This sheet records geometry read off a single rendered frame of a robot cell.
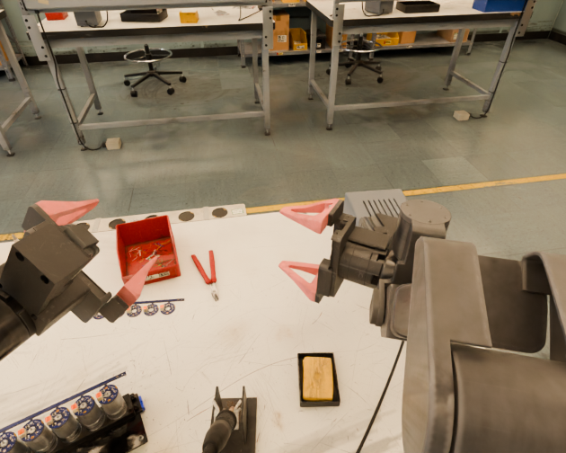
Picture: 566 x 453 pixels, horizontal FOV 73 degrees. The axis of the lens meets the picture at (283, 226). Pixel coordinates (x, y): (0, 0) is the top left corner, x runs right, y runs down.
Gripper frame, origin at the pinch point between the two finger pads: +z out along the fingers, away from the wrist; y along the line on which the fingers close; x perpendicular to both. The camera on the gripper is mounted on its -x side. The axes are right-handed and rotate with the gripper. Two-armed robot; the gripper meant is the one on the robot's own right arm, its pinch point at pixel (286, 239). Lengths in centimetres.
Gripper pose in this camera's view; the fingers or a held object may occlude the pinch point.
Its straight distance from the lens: 55.9
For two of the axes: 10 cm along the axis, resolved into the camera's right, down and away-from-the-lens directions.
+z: -8.9, -2.6, 3.6
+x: -4.5, 4.8, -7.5
